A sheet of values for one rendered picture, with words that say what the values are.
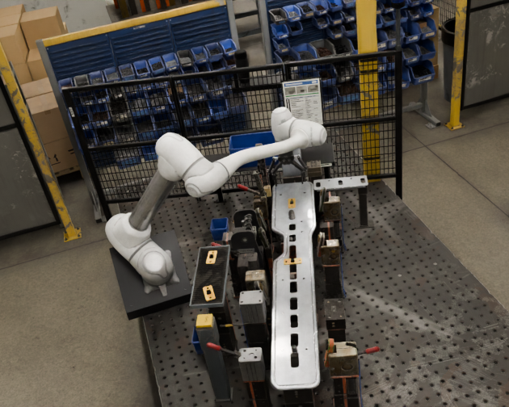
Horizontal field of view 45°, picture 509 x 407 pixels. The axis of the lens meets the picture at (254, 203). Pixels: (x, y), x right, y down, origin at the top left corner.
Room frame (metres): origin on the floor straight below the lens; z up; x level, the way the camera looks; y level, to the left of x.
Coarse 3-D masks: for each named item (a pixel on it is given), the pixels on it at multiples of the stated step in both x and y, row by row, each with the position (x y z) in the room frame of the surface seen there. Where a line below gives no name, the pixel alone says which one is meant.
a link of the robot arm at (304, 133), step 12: (300, 120) 2.56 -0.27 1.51; (300, 132) 2.46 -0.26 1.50; (312, 132) 2.46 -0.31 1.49; (324, 132) 2.47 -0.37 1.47; (276, 144) 2.41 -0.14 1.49; (288, 144) 2.41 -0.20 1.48; (300, 144) 2.43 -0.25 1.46; (312, 144) 2.46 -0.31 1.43; (228, 156) 2.35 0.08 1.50; (240, 156) 2.35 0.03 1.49; (252, 156) 2.36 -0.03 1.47; (264, 156) 2.38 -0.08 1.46; (228, 168) 2.26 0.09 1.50
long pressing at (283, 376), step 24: (288, 192) 2.73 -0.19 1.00; (312, 192) 2.70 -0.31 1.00; (288, 216) 2.52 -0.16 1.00; (312, 216) 2.48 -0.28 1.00; (288, 240) 2.33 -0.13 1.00; (312, 264) 2.13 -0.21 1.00; (288, 288) 1.99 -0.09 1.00; (312, 288) 1.97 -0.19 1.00; (288, 312) 1.85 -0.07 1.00; (312, 312) 1.83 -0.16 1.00; (288, 336) 1.72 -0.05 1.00; (312, 336) 1.70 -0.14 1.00; (288, 360) 1.59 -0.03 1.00; (312, 360) 1.57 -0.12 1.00; (288, 384) 1.48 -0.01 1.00; (312, 384) 1.47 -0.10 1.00
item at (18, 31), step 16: (0, 16) 7.08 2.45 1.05; (16, 16) 6.97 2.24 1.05; (32, 16) 6.86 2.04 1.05; (48, 16) 6.75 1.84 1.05; (0, 32) 6.45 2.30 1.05; (16, 32) 6.43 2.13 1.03; (32, 32) 6.71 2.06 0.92; (48, 32) 6.74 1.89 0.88; (64, 32) 6.98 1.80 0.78; (16, 48) 6.29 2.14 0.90; (32, 48) 6.71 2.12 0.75; (16, 64) 6.29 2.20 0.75; (32, 64) 6.32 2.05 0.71; (32, 80) 6.33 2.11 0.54
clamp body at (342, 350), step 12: (336, 348) 1.56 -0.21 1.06; (348, 348) 1.55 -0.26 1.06; (336, 360) 1.52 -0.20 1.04; (348, 360) 1.52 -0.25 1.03; (336, 372) 1.52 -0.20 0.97; (348, 372) 1.52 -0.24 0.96; (336, 384) 1.53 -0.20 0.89; (348, 384) 1.54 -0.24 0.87; (360, 384) 1.53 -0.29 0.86; (336, 396) 1.53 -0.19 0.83; (348, 396) 1.52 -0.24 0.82; (360, 396) 1.53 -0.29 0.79
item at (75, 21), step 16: (0, 0) 8.72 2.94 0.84; (16, 0) 8.76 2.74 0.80; (32, 0) 8.80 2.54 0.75; (48, 0) 8.84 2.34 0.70; (64, 0) 8.88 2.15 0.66; (80, 0) 8.92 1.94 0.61; (96, 0) 8.97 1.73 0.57; (64, 16) 8.87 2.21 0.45; (80, 16) 8.91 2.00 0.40; (96, 16) 8.96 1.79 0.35
